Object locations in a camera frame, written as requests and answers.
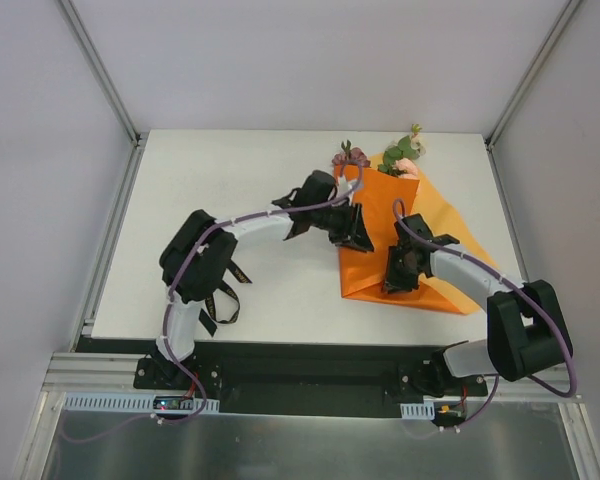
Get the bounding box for orange wrapping paper sheet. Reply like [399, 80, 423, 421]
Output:
[339, 153, 496, 315]

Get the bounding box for mauve fake rose stem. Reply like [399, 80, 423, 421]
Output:
[332, 140, 371, 168]

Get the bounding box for pink fake rose stem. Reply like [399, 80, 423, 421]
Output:
[392, 158, 419, 180]

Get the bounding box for white fake rose stem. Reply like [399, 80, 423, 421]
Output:
[377, 124, 426, 178]

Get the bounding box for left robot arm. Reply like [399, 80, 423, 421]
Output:
[150, 168, 374, 389]

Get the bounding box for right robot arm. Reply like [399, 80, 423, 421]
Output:
[384, 214, 577, 398]

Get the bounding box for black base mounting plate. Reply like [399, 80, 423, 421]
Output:
[132, 338, 491, 416]

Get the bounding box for black ribbon with gold text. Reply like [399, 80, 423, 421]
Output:
[199, 280, 241, 338]

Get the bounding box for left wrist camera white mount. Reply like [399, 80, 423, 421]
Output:
[336, 175, 364, 200]

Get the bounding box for right white slotted cable duct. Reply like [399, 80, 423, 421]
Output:
[399, 401, 464, 421]

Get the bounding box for white slotted cable duct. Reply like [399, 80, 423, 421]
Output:
[399, 401, 464, 421]
[64, 393, 220, 415]

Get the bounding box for left aluminium frame post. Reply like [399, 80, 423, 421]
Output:
[55, 0, 142, 146]

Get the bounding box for aluminium frame post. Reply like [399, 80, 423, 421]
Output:
[485, 0, 585, 152]
[55, 0, 142, 146]

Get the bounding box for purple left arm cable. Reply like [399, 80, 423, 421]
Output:
[162, 160, 366, 416]

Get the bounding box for right aluminium frame post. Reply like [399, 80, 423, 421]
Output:
[485, 0, 585, 152]

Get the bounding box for left white slotted cable duct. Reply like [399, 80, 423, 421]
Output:
[64, 393, 220, 415]

